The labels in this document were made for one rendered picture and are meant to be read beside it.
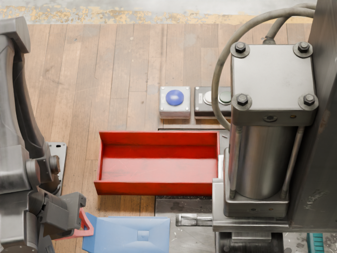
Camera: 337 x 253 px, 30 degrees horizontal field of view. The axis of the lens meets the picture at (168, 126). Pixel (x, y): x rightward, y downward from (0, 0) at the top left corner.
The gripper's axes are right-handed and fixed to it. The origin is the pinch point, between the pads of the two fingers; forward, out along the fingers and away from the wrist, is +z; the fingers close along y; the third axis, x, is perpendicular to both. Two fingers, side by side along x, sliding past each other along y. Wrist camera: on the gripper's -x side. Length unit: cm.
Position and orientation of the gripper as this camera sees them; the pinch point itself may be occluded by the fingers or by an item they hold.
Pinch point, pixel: (89, 230)
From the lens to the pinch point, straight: 116.6
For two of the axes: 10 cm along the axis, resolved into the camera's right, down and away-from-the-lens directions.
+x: 0.3, -8.7, 4.9
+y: 8.3, -2.5, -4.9
